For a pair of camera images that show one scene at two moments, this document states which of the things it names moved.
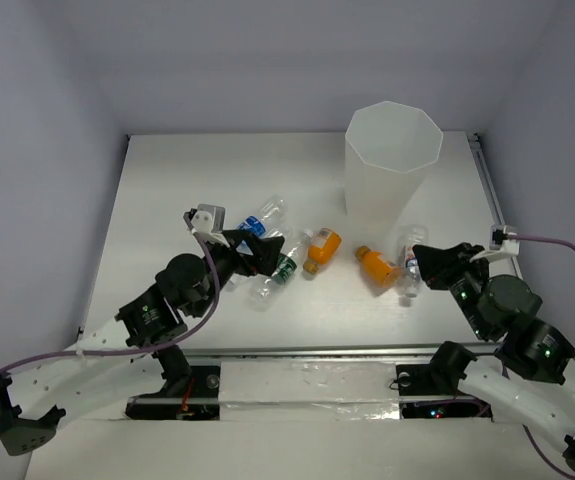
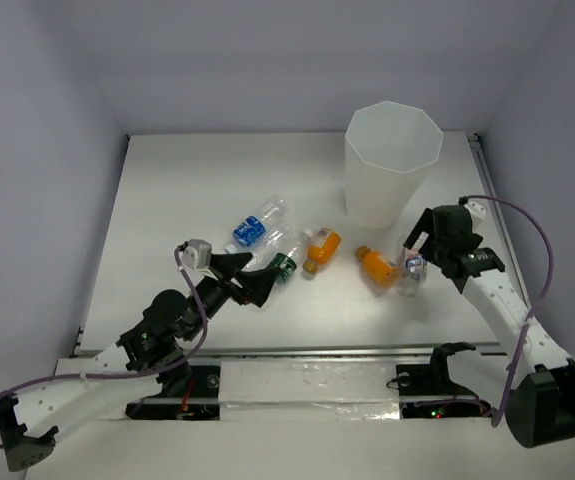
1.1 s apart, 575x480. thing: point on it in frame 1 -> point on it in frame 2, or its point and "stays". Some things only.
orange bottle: (322, 249) stays
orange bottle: (381, 274) stays
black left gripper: (240, 248) -> (237, 282)
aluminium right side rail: (489, 188) stays
